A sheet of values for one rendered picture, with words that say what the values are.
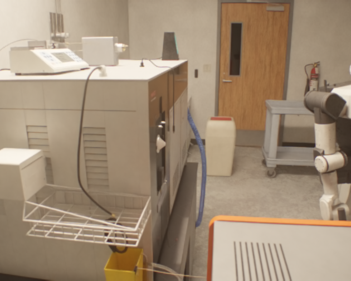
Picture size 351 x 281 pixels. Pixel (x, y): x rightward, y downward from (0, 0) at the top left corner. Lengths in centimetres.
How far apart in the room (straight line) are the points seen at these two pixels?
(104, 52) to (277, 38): 373
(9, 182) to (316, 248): 75
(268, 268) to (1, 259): 97
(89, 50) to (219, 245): 104
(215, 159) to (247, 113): 138
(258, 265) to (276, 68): 439
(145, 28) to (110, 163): 410
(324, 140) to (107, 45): 105
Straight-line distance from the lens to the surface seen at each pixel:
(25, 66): 112
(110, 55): 143
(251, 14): 487
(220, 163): 382
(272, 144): 381
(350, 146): 167
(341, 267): 70
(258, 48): 487
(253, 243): 71
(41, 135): 101
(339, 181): 173
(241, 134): 503
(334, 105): 151
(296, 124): 510
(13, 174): 89
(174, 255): 131
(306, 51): 498
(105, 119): 90
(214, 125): 367
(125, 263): 107
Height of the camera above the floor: 153
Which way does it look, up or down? 17 degrees down
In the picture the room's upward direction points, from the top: straight up
